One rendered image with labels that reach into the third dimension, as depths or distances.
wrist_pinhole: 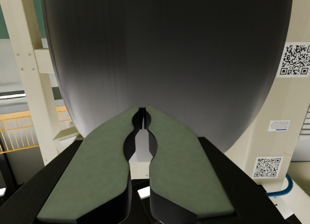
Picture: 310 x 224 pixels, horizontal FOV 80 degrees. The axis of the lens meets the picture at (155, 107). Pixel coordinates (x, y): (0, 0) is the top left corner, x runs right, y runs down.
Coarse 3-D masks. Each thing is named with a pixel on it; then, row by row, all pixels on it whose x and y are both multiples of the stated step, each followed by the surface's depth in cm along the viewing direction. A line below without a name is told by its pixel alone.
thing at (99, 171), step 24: (120, 120) 11; (96, 144) 9; (120, 144) 9; (72, 168) 8; (96, 168) 8; (120, 168) 8; (72, 192) 7; (96, 192) 7; (120, 192) 7; (48, 216) 6; (72, 216) 6; (96, 216) 6; (120, 216) 7
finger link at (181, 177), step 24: (144, 120) 12; (168, 120) 11; (168, 144) 9; (192, 144) 9; (168, 168) 7; (192, 168) 7; (168, 192) 7; (192, 192) 7; (216, 192) 7; (168, 216) 7; (192, 216) 6; (216, 216) 6
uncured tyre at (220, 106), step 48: (48, 0) 20; (96, 0) 18; (192, 0) 18; (240, 0) 18; (288, 0) 21; (96, 48) 19; (144, 48) 19; (192, 48) 19; (240, 48) 19; (96, 96) 21; (144, 96) 21; (192, 96) 22; (240, 96) 22; (144, 144) 27
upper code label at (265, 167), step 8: (256, 160) 50; (264, 160) 50; (272, 160) 51; (280, 160) 51; (256, 168) 51; (264, 168) 52; (272, 168) 52; (256, 176) 53; (264, 176) 53; (272, 176) 53
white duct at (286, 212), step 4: (280, 200) 101; (280, 204) 100; (284, 204) 99; (280, 208) 100; (284, 208) 99; (288, 208) 98; (280, 212) 100; (284, 212) 99; (288, 212) 99; (292, 212) 99; (284, 216) 99; (288, 216) 100
